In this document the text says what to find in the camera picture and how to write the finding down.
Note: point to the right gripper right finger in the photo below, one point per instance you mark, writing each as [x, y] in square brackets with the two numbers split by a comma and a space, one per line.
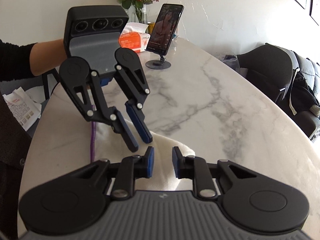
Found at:
[198, 171]

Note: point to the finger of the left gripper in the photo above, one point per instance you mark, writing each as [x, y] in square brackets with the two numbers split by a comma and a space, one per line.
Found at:
[82, 85]
[131, 79]

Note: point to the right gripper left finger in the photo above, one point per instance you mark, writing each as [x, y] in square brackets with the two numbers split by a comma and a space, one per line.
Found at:
[128, 170]

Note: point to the white towel purple trim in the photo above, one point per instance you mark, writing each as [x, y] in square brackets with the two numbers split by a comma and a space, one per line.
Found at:
[105, 144]

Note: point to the person left forearm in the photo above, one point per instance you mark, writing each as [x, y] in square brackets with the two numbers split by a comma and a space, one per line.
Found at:
[24, 62]

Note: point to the orange tissue pack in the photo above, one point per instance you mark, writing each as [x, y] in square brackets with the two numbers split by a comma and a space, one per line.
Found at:
[134, 37]

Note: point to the phone on stand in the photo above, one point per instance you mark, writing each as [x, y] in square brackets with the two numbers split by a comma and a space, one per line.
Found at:
[162, 34]

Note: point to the printed paper sheet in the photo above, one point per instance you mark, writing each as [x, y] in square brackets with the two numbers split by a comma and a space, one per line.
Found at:
[24, 109]

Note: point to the dark grey sofa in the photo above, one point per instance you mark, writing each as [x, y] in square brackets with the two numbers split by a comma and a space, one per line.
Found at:
[309, 123]

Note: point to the black jacket on sofa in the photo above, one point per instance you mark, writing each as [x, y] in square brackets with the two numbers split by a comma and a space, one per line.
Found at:
[302, 97]

